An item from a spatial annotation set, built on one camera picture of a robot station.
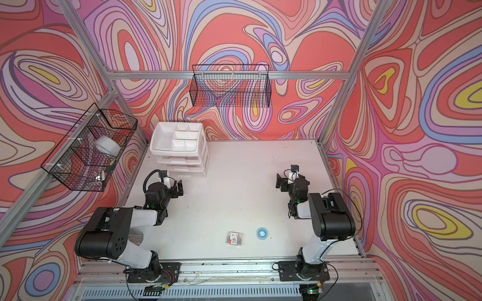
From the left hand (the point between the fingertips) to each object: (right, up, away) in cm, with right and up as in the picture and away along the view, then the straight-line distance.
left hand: (173, 181), depth 93 cm
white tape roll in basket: (-20, +17, -19) cm, 32 cm away
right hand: (+58, +2, +3) cm, 58 cm away
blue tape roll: (+44, -22, -11) cm, 50 cm away
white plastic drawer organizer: (+5, +17, -4) cm, 18 cm away
